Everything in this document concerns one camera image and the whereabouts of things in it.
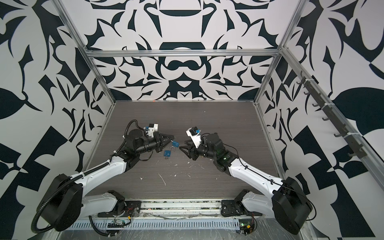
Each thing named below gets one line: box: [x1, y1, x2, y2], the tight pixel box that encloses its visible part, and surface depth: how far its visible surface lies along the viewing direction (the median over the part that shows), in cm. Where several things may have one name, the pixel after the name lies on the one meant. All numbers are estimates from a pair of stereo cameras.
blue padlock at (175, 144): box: [172, 140, 180, 148], surface depth 77 cm
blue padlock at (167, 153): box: [163, 146, 175, 159], surface depth 93 cm
